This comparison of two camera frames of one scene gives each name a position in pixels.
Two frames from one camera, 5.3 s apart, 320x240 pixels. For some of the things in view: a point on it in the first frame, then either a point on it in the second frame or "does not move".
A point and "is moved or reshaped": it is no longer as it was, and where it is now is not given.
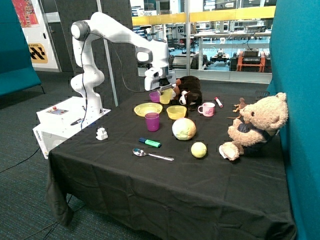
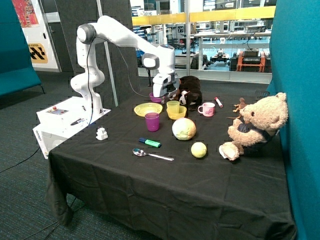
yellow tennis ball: (198, 149) does not move
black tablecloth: (152, 169) does not move
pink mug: (208, 109) does not move
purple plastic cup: (153, 121) does not move
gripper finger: (167, 87) → (172, 95)
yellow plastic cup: (165, 98) is moved or reshaped
